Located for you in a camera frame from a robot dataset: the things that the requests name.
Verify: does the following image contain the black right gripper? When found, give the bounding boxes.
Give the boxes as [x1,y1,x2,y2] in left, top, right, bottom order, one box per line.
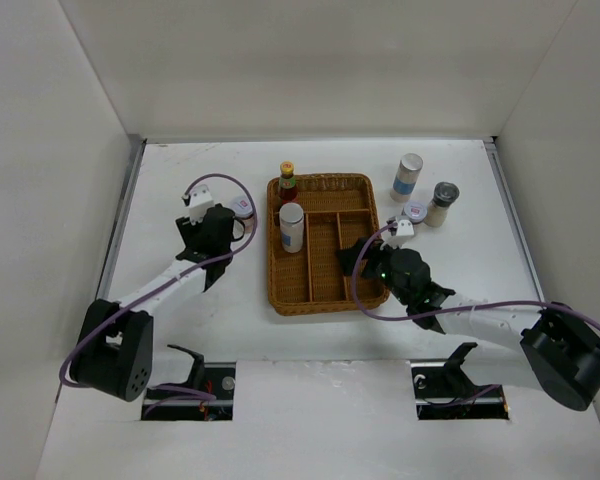
[335,236,411,306]

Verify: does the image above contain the silver lid white spice bottle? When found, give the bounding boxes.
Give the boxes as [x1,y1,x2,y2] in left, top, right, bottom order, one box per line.
[279,202,305,253]

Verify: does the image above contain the red sauce bottle yellow cap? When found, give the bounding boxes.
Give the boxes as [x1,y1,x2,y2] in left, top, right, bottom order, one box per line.
[278,161,298,204]

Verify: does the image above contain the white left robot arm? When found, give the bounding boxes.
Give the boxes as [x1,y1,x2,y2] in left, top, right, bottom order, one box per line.
[61,204,241,402]

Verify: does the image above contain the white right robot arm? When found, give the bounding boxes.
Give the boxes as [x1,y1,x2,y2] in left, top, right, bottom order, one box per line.
[336,238,600,411]

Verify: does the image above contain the small jar red label lid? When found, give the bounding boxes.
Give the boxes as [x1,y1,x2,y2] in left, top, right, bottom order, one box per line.
[230,195,254,233]

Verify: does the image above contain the brown wicker divided basket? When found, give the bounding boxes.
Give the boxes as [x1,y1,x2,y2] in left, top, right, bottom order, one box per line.
[266,173,379,316]

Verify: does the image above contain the small jar red label right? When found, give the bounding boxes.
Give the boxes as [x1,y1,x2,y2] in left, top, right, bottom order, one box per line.
[402,201,428,226]

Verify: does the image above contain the silver lid blue label bottle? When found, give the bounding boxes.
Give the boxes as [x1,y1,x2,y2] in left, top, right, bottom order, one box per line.
[390,153,423,203]

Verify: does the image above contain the grey lid salt grinder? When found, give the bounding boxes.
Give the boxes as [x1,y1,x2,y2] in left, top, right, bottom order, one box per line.
[424,182,460,228]

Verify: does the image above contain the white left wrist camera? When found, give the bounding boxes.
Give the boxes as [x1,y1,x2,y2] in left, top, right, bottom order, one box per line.
[182,184,215,225]

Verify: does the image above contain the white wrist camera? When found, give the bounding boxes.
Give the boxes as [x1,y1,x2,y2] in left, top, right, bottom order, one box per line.
[182,184,215,225]
[385,216,415,248]

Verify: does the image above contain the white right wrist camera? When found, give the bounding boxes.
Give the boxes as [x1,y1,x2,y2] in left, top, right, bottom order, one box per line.
[385,216,415,248]

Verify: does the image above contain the metal table edge rail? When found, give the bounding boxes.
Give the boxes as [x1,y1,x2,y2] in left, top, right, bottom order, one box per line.
[82,134,147,313]

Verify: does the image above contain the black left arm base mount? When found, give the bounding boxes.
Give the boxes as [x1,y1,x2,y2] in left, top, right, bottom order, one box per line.
[141,344,236,422]

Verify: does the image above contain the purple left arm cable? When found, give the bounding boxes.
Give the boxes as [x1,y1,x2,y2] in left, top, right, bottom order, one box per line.
[58,173,257,416]

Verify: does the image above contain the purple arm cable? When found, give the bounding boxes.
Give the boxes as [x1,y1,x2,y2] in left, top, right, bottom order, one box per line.
[350,224,600,374]
[58,173,257,416]

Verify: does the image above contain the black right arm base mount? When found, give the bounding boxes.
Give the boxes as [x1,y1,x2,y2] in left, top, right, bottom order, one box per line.
[411,342,509,421]

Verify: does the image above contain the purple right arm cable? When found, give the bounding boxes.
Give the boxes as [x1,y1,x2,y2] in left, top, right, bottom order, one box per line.
[350,224,600,374]

